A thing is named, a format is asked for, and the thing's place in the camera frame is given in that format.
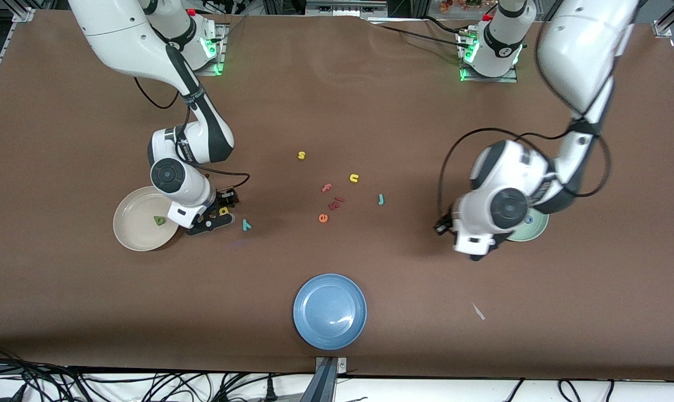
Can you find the beige brown plate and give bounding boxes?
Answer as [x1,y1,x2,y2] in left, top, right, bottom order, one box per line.
[113,186,182,252]

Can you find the light green plate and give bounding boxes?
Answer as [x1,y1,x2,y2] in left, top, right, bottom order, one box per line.
[507,208,550,242]

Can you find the blue plate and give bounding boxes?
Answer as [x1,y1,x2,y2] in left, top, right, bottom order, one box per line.
[293,273,368,351]

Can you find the brown table cover sheet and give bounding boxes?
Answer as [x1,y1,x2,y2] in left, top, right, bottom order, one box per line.
[0,10,674,381]

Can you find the grey power strip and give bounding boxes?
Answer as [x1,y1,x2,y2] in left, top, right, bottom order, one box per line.
[305,0,389,17]

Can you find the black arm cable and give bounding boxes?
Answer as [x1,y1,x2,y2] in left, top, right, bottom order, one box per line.
[133,77,251,192]
[436,33,614,227]

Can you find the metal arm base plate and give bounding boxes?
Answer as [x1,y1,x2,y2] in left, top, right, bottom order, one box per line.
[460,31,519,83]
[189,22,227,76]

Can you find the black base cable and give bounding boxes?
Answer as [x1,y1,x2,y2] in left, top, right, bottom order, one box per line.
[379,25,463,47]
[421,16,470,37]

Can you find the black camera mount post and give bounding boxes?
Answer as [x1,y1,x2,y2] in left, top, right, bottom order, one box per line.
[301,356,349,402]

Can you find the aluminium frame profile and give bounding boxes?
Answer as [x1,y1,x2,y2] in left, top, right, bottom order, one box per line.
[0,7,36,112]
[652,0,674,37]

